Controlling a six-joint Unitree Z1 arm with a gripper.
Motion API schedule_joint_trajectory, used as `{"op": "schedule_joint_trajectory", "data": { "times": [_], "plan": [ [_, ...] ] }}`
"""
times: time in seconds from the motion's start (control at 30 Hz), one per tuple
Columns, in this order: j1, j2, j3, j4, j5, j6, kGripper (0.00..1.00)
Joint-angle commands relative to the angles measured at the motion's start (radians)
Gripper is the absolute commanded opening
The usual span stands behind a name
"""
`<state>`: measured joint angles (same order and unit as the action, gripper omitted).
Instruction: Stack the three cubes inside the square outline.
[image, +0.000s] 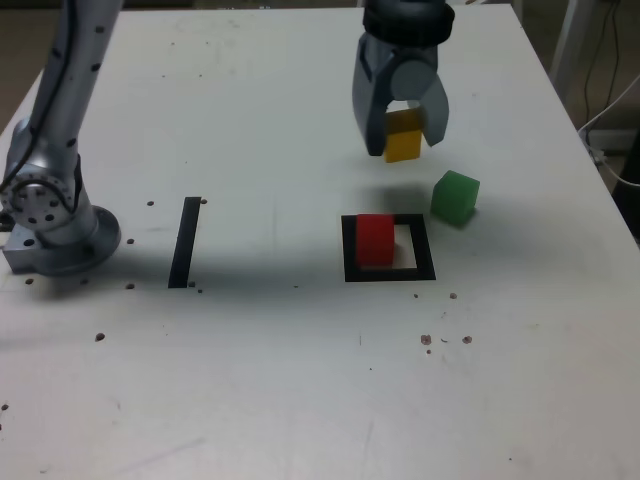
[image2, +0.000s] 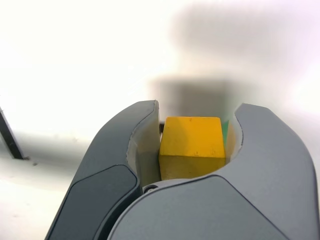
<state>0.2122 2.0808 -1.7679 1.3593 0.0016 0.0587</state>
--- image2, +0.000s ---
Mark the yellow cube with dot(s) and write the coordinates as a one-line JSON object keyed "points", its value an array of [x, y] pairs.
{"points": [[192, 140]]}

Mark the black tape strip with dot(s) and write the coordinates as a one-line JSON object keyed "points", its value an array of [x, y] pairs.
{"points": [[8, 135]]}

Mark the green cube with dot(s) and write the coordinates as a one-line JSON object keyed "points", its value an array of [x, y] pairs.
{"points": [[226, 130]]}

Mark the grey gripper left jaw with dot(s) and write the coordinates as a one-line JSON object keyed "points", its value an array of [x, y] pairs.
{"points": [[110, 150]]}

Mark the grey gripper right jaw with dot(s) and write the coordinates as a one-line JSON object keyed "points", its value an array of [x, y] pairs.
{"points": [[225, 212]]}

